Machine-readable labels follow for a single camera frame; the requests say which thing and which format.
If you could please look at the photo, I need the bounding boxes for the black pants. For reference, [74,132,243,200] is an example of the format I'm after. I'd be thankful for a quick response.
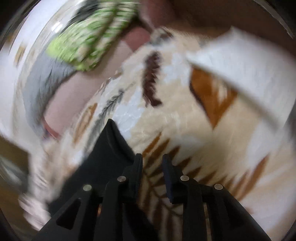
[48,119,135,216]

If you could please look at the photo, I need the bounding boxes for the leaf-patterned cream blanket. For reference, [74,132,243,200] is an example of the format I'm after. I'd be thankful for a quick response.
[20,29,295,240]

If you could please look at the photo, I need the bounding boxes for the pink maroon bed sheet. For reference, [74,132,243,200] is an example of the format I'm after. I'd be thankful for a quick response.
[43,1,176,138]

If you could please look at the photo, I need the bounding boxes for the white paper sheet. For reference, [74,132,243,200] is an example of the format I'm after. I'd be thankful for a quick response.
[186,27,295,130]

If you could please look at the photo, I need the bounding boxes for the grey pillow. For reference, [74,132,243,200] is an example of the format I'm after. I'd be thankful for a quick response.
[23,52,76,138]

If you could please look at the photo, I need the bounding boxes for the green white checkered quilt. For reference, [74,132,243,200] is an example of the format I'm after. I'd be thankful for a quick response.
[47,1,140,71]

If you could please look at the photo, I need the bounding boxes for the wooden headboard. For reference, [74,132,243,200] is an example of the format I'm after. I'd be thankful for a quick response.
[171,1,295,52]

